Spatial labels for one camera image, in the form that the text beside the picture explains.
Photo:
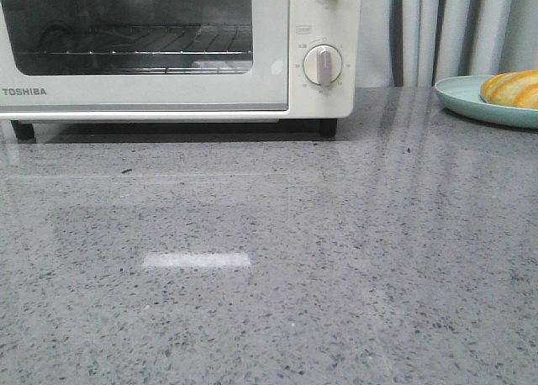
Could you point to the grey white curtain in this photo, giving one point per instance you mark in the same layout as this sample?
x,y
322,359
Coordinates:
x,y
415,43

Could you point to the golden croissant bread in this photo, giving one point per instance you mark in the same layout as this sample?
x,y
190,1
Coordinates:
x,y
514,89

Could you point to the metal oven wire rack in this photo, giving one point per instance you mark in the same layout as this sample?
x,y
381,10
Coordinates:
x,y
139,50

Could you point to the oven glass door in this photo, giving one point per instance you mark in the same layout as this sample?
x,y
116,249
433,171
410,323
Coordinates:
x,y
263,87

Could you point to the light green plate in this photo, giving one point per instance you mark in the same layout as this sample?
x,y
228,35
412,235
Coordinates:
x,y
461,94

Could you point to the lower oven timer knob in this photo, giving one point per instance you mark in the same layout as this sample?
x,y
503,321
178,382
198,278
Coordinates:
x,y
322,65

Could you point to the white Toshiba toaster oven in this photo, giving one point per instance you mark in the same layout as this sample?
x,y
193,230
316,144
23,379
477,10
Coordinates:
x,y
310,23

